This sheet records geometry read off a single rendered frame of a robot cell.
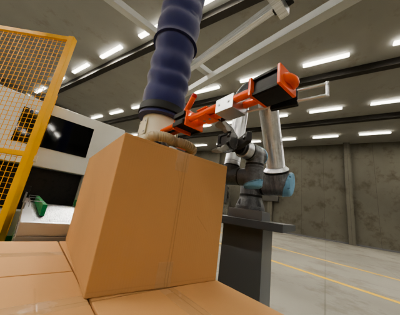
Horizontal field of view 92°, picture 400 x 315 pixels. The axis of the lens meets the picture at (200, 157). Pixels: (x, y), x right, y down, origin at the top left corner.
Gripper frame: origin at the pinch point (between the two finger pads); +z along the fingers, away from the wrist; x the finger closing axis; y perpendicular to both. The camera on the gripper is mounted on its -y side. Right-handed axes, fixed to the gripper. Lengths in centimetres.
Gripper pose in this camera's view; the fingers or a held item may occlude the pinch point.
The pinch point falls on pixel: (214, 132)
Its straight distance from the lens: 79.3
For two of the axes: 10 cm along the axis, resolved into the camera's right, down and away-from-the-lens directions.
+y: -6.4, 1.1, 7.6
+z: -7.6, -2.6, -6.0
